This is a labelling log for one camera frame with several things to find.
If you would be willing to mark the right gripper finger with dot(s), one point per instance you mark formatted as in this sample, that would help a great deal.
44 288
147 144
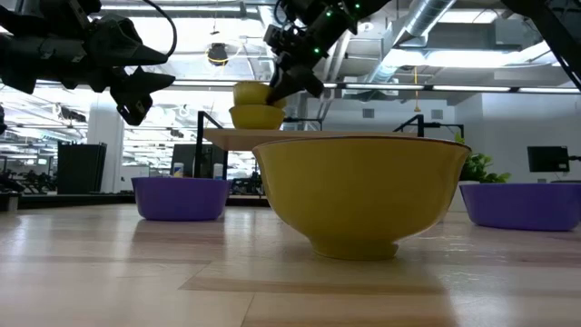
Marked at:
313 86
286 88

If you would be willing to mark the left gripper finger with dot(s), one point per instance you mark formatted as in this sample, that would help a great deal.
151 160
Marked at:
131 50
140 82

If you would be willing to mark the blue-violet plastic bowl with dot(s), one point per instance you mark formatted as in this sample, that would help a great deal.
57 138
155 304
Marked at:
522 206
179 200

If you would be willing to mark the black monitor on arm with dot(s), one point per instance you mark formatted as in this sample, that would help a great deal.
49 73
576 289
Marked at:
547 159

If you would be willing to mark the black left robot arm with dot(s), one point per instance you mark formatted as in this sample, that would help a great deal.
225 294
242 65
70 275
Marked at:
13 59

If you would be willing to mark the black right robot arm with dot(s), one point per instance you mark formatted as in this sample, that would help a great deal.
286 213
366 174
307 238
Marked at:
554 32

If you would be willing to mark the long ceiling light strip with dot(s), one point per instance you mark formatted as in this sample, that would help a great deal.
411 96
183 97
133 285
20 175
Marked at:
549 90
472 88
386 86
204 83

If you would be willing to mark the wooden shelf with black legs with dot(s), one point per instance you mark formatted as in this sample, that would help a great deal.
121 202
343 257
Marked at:
236 138

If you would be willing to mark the white container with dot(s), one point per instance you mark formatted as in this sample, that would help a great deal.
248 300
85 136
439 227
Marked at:
218 171
178 170

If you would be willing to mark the black cabinet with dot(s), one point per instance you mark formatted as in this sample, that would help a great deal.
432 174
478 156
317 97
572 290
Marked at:
81 168

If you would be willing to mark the small potted green plant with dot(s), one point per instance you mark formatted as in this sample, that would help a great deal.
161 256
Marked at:
481 170

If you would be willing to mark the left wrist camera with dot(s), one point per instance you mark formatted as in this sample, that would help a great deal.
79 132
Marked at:
134 109

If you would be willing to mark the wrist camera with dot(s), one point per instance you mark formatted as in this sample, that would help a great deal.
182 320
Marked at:
134 109
274 36

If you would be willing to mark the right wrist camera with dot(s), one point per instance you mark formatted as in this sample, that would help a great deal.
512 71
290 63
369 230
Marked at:
274 36

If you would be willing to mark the wall vent grille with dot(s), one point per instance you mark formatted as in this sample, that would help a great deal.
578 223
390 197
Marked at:
368 113
436 114

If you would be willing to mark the silver ventilation duct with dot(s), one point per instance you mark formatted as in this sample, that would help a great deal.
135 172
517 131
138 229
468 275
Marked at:
424 18

